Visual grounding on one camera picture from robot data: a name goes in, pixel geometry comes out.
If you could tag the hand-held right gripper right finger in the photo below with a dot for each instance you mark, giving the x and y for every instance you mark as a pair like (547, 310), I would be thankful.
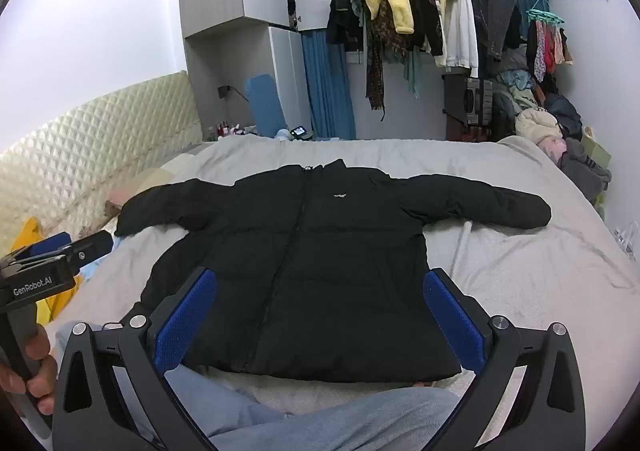
(455, 323)

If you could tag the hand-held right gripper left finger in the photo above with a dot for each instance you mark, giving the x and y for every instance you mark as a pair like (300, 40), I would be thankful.
(185, 323)

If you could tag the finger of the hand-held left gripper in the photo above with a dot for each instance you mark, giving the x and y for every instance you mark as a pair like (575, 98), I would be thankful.
(90, 248)
(50, 241)

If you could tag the black puffer jacket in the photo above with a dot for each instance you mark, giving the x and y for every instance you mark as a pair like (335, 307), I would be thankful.
(325, 256)

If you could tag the pile of clothes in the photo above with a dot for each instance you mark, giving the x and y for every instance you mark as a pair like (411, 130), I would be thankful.
(550, 131)

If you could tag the person's left hand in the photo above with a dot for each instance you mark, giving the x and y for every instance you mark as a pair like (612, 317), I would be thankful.
(45, 371)

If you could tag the light blue cloth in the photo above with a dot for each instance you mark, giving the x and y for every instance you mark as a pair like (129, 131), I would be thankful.
(97, 266)

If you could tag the yellow cloth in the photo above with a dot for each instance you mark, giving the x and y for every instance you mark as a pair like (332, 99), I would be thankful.
(47, 311)

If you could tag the grey textured bed blanket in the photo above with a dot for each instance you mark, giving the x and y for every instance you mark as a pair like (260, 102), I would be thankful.
(525, 291)

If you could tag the beige pillow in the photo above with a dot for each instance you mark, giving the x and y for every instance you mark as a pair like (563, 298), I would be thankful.
(145, 186)

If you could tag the cream quilted headboard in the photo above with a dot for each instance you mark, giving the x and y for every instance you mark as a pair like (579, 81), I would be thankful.
(85, 141)

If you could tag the person's leg in grey-blue pants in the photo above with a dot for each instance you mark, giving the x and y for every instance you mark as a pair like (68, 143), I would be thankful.
(325, 423)

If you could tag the group of small cosmetic bottles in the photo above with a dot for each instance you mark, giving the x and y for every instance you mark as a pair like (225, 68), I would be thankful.
(232, 130)

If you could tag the clear plastic hanger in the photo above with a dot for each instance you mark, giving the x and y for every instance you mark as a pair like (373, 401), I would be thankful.
(627, 243)

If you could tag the small black screen device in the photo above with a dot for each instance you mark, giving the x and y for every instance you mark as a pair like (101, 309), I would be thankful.
(301, 133)

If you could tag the green box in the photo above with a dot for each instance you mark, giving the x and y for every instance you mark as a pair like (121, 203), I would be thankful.
(597, 148)

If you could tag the blue foam mat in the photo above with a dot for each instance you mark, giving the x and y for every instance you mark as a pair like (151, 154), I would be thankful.
(265, 103)

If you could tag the pale green garment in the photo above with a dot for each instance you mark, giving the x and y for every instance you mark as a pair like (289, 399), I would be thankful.
(412, 73)

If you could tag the white wardrobe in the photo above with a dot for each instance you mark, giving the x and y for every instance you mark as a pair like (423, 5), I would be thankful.
(285, 76)

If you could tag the blue curtain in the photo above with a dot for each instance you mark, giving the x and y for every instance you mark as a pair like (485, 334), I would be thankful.
(327, 86)

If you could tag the leopard print scarf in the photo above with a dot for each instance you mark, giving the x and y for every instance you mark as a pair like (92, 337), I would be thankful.
(375, 61)

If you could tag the small hanging garments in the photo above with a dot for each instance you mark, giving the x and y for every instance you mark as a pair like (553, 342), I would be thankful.
(547, 48)

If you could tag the white hoodie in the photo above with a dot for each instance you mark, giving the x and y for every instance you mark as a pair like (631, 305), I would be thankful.
(462, 26)

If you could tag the black printed jacket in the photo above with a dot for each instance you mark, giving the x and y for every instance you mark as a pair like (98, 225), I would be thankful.
(422, 11)

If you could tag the dark grey coat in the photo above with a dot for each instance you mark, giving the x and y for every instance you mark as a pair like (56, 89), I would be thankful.
(492, 6)

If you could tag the green peg hanger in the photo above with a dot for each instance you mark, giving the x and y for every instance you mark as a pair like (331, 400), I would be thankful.
(544, 13)

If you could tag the wall socket with black charger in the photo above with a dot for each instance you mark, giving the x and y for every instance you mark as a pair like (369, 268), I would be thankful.
(223, 91)

